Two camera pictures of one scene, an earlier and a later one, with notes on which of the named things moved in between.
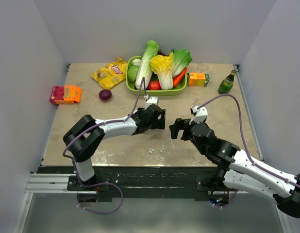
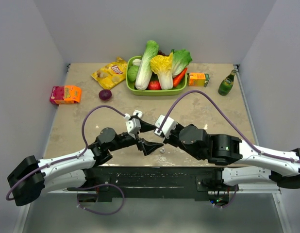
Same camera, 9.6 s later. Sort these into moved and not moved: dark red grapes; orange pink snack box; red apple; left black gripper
Moved: left black gripper
Not moved: dark red grapes; red apple; orange pink snack box
